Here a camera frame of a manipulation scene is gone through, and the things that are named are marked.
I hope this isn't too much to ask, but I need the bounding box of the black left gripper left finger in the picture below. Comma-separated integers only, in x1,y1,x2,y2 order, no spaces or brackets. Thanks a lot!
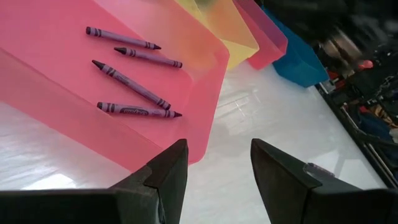
110,139,189,224

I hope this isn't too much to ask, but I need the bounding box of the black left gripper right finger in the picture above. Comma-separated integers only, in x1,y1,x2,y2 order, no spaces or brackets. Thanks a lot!
250,139,323,224

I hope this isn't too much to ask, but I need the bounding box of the purple crayon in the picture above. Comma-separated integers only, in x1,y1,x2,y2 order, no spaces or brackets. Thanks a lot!
113,46,183,69
91,59,172,111
96,101,183,119
85,26,162,51

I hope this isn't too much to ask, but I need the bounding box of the blue plastic bin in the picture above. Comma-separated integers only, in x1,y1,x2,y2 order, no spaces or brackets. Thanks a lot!
262,6,330,88

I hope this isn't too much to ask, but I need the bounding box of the small red plastic bin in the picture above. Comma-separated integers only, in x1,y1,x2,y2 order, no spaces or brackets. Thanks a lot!
232,0,289,71

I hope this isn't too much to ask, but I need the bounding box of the large pink plastic bin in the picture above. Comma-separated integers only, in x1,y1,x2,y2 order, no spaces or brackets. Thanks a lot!
0,0,231,174

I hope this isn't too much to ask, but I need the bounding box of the yellow plastic bin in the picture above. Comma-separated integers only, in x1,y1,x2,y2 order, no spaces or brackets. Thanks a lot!
174,0,261,70

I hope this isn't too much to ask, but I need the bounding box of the black aluminium table frame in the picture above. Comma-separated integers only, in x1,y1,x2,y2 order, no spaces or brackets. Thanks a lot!
314,82,398,190

